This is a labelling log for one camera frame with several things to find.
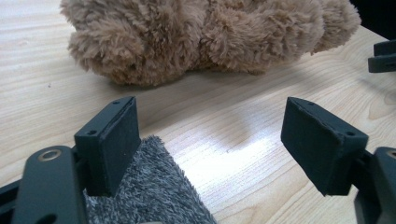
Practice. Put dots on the grey fluffy cloth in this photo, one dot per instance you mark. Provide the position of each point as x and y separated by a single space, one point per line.
149 193

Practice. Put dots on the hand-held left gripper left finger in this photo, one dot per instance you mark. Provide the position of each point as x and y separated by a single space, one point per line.
109 146

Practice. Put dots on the brown teddy bear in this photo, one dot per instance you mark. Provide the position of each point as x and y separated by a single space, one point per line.
155 37

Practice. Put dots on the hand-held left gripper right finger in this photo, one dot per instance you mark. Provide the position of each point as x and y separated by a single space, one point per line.
323 146

